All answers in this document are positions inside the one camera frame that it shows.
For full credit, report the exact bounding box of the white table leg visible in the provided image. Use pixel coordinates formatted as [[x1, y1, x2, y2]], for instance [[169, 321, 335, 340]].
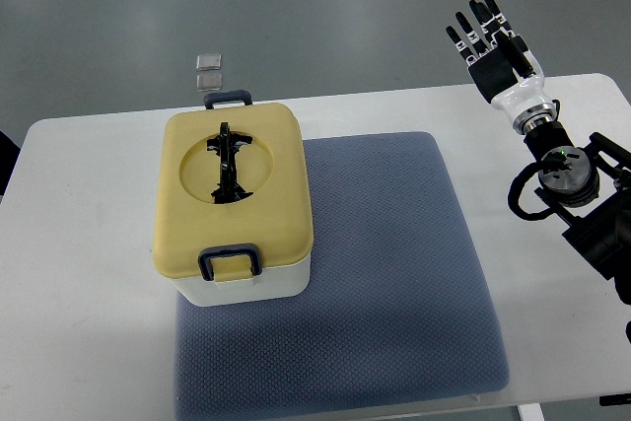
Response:
[[517, 403, 545, 421]]

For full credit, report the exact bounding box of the upper metal floor plate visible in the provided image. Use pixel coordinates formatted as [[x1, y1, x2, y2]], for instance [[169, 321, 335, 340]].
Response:
[[196, 53, 222, 71]]

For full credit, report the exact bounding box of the white storage box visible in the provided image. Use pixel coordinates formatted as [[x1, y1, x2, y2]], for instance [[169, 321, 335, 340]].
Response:
[[172, 253, 312, 307]]

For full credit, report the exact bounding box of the yellow storage box lid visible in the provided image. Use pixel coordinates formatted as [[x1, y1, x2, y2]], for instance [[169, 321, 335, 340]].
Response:
[[153, 103, 314, 283]]

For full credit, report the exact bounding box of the blue grey textured mat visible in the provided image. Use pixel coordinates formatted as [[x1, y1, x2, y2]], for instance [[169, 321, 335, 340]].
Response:
[[175, 132, 509, 420]]

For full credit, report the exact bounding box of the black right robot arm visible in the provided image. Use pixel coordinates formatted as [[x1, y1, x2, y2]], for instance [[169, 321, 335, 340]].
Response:
[[507, 120, 630, 305]]

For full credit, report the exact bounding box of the black object left edge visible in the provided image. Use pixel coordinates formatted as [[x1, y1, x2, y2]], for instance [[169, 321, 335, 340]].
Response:
[[0, 131, 21, 196]]

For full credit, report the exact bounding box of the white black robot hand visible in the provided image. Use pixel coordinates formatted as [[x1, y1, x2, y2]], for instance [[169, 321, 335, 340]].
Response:
[[446, 0, 559, 135]]

